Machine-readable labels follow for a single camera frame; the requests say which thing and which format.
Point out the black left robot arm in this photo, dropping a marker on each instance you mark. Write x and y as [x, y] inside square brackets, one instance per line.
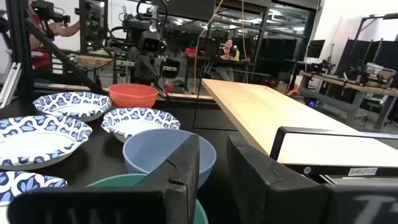
[132, 28]

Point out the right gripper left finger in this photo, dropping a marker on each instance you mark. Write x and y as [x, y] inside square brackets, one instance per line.
[180, 174]

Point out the small wooden table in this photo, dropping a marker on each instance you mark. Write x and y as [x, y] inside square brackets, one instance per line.
[93, 60]

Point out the green plastic bowl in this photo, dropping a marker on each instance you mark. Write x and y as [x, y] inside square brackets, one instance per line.
[118, 183]

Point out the wooden workbench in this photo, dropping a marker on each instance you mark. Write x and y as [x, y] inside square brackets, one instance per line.
[342, 81]

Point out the silver aluminium bar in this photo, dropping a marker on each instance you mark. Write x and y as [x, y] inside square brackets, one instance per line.
[9, 85]

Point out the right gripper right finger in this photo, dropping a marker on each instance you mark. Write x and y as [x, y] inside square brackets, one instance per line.
[267, 193]

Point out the black aluminium rig frame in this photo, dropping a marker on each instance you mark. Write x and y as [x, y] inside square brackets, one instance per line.
[18, 46]

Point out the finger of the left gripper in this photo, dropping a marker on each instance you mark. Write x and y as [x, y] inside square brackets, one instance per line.
[171, 68]
[145, 70]

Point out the wooden shelf with black legs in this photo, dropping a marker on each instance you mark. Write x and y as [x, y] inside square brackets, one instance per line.
[264, 115]

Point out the person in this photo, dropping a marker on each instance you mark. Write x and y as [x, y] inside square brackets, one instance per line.
[38, 59]
[228, 49]

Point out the black handheld camera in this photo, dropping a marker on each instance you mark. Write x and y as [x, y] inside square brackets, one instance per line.
[45, 9]

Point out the black computer monitor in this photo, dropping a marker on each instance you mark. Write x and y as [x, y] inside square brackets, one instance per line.
[315, 48]

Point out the blue patterned paper bowl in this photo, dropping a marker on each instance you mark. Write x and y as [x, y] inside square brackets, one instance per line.
[136, 124]
[37, 143]
[25, 183]
[71, 109]

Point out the black table mat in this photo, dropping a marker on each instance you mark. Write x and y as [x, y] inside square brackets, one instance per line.
[99, 155]

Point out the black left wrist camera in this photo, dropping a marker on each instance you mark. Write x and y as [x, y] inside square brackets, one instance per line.
[151, 42]

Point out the blue ceramic bowl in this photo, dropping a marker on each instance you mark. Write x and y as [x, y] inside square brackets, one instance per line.
[149, 152]

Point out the black partition panels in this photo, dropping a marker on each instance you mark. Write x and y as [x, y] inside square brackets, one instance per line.
[351, 53]

